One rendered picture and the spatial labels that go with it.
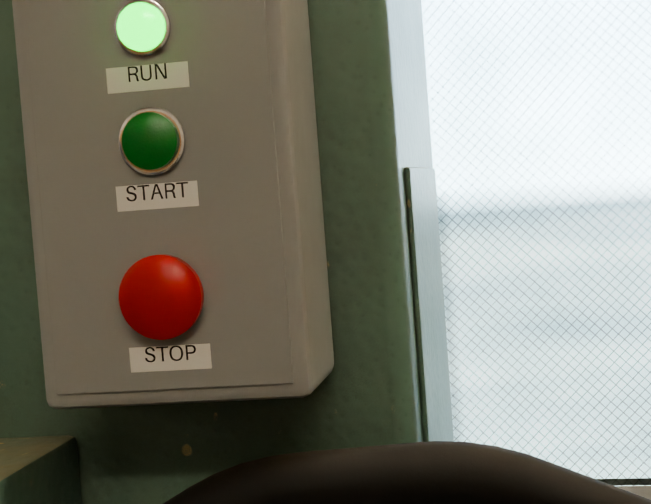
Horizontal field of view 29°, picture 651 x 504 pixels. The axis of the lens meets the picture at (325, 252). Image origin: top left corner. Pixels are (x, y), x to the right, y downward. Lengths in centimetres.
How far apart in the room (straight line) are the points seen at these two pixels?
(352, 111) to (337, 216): 4
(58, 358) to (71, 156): 7
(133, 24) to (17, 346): 16
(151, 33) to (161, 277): 8
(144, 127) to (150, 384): 9
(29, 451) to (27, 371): 4
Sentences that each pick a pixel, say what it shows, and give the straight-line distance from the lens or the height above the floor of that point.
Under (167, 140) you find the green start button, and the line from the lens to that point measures 44.
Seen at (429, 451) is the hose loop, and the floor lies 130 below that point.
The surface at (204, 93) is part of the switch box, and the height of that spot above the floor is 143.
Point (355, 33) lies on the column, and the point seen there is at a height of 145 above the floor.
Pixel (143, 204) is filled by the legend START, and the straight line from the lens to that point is 45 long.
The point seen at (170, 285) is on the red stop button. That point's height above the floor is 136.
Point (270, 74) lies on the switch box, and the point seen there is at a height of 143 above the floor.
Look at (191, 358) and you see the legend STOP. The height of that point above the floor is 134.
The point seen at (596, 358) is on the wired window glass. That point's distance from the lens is 201.
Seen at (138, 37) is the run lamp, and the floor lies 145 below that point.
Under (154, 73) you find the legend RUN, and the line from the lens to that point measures 45.
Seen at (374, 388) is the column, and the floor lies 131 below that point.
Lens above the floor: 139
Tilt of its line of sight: 3 degrees down
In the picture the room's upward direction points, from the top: 4 degrees counter-clockwise
